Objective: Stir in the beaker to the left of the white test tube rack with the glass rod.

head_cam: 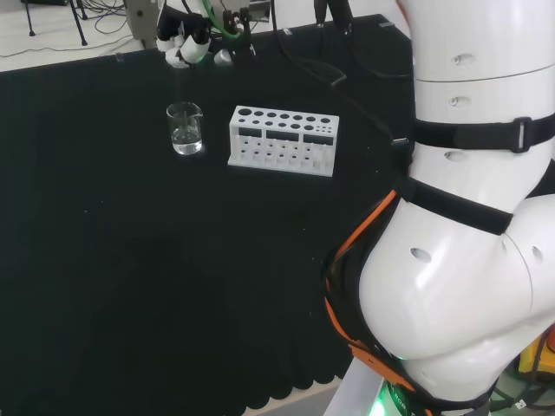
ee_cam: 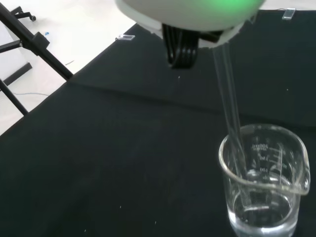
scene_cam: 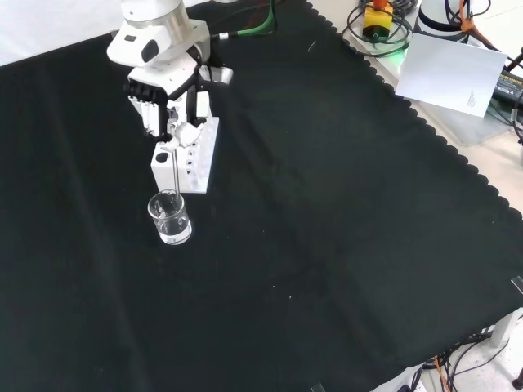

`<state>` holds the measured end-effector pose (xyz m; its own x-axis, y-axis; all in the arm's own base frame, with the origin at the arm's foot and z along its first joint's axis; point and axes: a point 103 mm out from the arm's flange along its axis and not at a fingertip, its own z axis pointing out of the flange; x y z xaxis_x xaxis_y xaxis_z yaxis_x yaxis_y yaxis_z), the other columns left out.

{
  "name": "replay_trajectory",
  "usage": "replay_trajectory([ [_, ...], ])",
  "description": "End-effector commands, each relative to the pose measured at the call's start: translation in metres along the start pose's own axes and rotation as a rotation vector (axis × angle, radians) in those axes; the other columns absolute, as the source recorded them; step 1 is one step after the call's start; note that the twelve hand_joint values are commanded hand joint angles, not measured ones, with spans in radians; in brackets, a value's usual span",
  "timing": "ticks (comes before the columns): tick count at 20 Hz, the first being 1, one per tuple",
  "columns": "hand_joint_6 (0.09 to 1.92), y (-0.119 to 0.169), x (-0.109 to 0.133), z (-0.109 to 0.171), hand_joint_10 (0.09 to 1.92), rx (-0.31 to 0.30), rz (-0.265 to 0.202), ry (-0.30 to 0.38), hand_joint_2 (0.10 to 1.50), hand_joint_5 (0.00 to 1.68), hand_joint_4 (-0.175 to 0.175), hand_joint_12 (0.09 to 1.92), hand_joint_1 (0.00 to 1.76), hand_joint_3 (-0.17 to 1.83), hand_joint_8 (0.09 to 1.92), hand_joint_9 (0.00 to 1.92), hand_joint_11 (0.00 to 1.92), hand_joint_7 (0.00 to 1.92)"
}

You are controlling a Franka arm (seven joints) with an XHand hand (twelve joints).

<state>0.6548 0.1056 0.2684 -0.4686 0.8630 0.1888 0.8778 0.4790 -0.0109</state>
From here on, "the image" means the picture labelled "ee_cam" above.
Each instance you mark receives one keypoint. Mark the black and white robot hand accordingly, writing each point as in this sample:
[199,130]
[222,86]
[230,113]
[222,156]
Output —
[187,12]

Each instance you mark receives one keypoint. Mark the clear glass beaker with water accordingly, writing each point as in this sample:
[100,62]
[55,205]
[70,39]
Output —
[261,197]

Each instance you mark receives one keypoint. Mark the clear plastic cloth clip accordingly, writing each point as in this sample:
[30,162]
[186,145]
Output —
[125,37]
[288,13]

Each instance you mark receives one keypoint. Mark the black tripod with wheeled foot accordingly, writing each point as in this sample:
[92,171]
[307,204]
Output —
[37,42]

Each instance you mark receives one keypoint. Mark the black bench cloth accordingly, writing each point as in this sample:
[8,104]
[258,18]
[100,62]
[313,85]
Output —
[98,148]

